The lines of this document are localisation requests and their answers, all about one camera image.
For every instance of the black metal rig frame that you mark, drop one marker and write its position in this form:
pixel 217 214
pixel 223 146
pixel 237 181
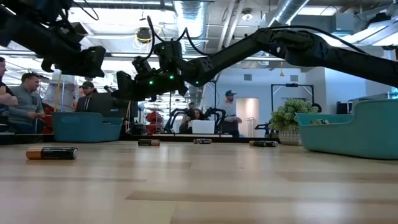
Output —
pixel 292 85

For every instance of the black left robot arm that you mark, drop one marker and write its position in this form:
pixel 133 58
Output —
pixel 31 34

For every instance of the light teal plastic bin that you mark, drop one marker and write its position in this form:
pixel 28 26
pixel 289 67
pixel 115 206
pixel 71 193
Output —
pixel 357 137

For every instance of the black background robot arm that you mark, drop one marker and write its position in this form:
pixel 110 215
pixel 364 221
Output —
pixel 171 118
pixel 217 113

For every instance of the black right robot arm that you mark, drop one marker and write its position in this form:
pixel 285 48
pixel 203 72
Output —
pixel 342 59

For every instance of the black aluminium table frame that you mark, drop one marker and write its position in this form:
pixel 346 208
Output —
pixel 230 140

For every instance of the small black monitor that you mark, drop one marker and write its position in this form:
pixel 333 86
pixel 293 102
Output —
pixel 344 109

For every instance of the person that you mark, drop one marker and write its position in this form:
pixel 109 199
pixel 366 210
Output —
pixel 230 112
pixel 28 102
pixel 6 96
pixel 87 99
pixel 196 115
pixel 59 96

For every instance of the silver spiral air duct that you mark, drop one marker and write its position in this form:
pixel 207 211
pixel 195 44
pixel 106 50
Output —
pixel 289 11
pixel 191 12

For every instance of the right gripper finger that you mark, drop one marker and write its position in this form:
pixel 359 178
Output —
pixel 124 87

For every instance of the potted green plant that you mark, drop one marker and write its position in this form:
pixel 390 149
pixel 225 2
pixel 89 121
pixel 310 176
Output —
pixel 289 116

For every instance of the black ceiling dome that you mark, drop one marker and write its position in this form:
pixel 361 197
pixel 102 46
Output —
pixel 144 35

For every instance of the long ceiling light bar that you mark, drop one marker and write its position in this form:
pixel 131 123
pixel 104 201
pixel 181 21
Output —
pixel 124 55

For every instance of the dark teal plastic bin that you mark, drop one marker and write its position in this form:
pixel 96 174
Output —
pixel 84 129

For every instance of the red machine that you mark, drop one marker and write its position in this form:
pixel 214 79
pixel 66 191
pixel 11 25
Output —
pixel 154 119

